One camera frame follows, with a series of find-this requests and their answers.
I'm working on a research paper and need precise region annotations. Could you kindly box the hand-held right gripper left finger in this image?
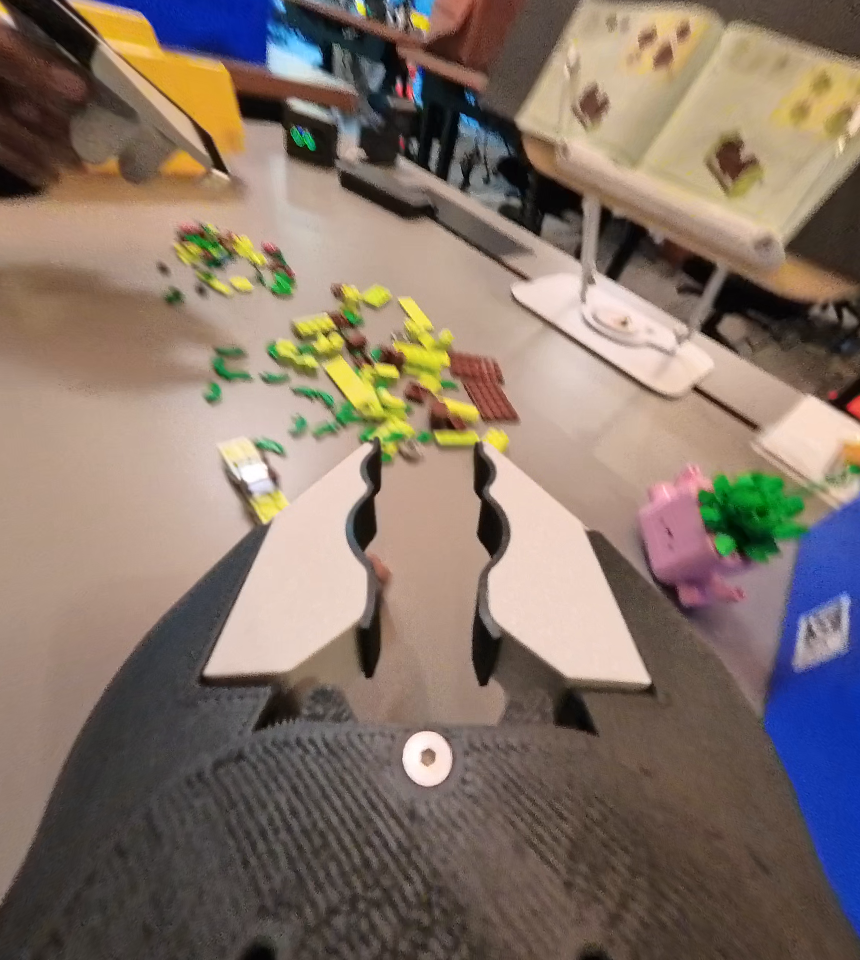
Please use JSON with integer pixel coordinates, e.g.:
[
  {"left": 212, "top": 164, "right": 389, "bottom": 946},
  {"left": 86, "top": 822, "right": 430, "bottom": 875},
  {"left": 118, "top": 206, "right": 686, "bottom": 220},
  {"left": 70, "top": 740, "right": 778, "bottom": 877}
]
[{"left": 203, "top": 441, "right": 384, "bottom": 687}]

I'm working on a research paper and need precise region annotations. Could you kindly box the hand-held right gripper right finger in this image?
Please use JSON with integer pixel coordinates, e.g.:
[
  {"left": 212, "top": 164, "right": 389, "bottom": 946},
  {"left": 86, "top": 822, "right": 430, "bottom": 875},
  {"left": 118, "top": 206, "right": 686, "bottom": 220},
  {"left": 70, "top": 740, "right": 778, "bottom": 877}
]
[{"left": 472, "top": 441, "right": 653, "bottom": 691}]

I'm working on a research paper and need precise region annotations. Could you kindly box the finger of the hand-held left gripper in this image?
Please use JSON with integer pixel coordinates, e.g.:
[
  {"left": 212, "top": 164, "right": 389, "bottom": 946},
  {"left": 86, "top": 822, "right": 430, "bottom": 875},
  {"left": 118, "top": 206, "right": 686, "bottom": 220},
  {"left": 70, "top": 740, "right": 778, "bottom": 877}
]
[{"left": 88, "top": 45, "right": 232, "bottom": 185}]

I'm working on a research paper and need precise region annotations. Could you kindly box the yellow and brown lego assembly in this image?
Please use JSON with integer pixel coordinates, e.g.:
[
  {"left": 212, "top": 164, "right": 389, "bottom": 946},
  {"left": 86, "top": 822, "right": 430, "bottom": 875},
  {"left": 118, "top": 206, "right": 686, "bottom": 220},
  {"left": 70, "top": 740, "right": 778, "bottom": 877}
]
[{"left": 217, "top": 436, "right": 290, "bottom": 526}]

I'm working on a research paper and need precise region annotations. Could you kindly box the instruction booklet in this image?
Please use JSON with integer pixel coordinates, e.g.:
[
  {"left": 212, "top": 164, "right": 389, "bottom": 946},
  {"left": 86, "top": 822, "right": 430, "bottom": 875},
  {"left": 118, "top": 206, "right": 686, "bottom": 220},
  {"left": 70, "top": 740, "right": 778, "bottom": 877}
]
[{"left": 516, "top": 0, "right": 860, "bottom": 241}]

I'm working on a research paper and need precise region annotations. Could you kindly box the person's left hand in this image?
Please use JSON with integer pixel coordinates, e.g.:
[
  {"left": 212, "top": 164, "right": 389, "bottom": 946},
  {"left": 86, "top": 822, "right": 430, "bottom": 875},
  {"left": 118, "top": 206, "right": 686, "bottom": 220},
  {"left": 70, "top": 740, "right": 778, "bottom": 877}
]
[{"left": 0, "top": 13, "right": 93, "bottom": 165}]

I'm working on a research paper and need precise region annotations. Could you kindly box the yellow plastic bin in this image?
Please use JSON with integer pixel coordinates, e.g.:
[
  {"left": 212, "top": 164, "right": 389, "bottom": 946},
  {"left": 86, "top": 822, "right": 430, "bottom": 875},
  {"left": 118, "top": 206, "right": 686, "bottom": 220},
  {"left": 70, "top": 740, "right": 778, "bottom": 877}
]
[{"left": 0, "top": 0, "right": 245, "bottom": 177}]

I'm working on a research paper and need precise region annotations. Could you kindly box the pink toy planter figure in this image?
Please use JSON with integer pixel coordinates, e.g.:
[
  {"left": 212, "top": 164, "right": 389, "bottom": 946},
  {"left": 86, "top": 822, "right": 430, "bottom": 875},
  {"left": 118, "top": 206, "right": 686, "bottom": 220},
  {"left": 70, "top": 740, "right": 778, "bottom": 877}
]
[{"left": 638, "top": 442, "right": 860, "bottom": 610}]

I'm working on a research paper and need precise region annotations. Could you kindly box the pile of small toy pieces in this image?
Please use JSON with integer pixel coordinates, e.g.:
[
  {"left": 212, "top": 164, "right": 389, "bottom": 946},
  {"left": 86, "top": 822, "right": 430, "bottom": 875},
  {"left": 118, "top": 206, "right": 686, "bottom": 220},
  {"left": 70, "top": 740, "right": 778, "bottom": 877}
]
[{"left": 156, "top": 221, "right": 297, "bottom": 307}]

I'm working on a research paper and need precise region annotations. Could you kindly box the black charger green display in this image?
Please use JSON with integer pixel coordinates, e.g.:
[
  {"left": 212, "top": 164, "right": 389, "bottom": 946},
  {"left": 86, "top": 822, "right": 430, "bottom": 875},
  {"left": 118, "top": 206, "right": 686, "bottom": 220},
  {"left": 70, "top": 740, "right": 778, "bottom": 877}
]
[{"left": 283, "top": 101, "right": 339, "bottom": 168}]

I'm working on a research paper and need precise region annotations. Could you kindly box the pile of toy bricks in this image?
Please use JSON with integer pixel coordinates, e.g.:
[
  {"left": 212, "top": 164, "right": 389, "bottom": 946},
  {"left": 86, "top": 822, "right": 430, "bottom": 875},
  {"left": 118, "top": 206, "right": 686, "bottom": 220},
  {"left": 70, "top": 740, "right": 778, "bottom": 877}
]
[{"left": 203, "top": 283, "right": 521, "bottom": 465}]

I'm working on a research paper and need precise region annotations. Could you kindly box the black power adapter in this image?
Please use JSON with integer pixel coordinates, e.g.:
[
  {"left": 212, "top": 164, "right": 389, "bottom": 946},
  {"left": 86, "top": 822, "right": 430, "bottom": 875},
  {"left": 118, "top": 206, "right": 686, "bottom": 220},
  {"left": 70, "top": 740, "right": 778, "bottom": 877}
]
[{"left": 361, "top": 112, "right": 401, "bottom": 166}]

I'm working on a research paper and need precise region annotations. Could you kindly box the black flat box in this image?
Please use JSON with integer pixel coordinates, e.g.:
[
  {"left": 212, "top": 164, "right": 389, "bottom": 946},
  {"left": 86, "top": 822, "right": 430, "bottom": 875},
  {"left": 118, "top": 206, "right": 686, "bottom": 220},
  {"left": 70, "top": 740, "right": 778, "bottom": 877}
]
[{"left": 336, "top": 161, "right": 438, "bottom": 220}]

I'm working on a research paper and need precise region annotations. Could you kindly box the white book stand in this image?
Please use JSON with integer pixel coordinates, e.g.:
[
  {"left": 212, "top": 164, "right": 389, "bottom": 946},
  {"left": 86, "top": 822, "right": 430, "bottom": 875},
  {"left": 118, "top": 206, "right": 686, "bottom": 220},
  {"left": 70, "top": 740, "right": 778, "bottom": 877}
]
[{"left": 511, "top": 138, "right": 860, "bottom": 399}]

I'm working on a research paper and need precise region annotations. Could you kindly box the printed paper sheet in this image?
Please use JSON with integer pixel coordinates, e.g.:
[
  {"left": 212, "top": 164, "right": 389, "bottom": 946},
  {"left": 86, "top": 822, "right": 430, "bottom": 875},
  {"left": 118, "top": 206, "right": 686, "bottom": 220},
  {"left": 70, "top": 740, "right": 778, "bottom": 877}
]
[{"left": 752, "top": 393, "right": 860, "bottom": 511}]

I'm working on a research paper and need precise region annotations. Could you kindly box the blue labelled plastic bin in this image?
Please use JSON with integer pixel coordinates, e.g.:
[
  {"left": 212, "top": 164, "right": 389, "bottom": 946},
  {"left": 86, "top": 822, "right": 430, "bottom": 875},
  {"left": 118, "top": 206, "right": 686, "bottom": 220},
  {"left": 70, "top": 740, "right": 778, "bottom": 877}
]
[{"left": 763, "top": 472, "right": 860, "bottom": 960}]

